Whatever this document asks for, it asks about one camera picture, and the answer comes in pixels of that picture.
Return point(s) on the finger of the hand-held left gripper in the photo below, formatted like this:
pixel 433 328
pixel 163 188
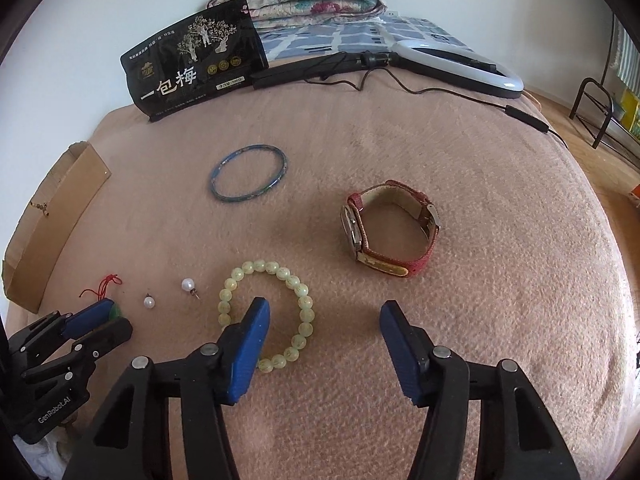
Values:
pixel 92 317
pixel 107 337

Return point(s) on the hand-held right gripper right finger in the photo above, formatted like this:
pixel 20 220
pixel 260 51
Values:
pixel 400 350

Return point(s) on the black metal clothes stand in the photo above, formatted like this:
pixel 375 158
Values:
pixel 610 45

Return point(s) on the black metal rack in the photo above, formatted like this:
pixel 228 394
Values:
pixel 592 80

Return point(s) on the large pearl earring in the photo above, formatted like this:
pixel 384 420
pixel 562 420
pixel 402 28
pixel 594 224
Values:
pixel 188 285

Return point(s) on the black folded tripod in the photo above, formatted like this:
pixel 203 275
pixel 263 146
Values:
pixel 300 70

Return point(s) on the cardboard box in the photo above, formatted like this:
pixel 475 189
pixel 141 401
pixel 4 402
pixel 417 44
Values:
pixel 55 210

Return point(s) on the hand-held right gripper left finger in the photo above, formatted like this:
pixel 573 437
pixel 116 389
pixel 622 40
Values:
pixel 247 350

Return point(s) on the pink plush blanket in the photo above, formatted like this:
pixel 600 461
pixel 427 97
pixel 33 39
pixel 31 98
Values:
pixel 450 310

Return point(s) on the yellow box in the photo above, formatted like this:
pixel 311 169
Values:
pixel 630 112

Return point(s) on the white cloth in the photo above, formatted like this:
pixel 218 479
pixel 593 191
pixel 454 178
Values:
pixel 45 455

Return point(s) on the small pearl earring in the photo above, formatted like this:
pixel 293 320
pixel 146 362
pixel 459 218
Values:
pixel 148 303

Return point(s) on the striped hanging towel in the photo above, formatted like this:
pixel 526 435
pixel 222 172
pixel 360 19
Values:
pixel 629 55

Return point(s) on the blue bangle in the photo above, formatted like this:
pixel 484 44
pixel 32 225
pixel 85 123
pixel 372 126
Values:
pixel 212 182

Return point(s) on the blue checked bed sheet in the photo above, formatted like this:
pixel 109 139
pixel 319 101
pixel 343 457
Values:
pixel 350 35

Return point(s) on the black snack bag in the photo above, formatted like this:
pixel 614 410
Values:
pixel 200 60

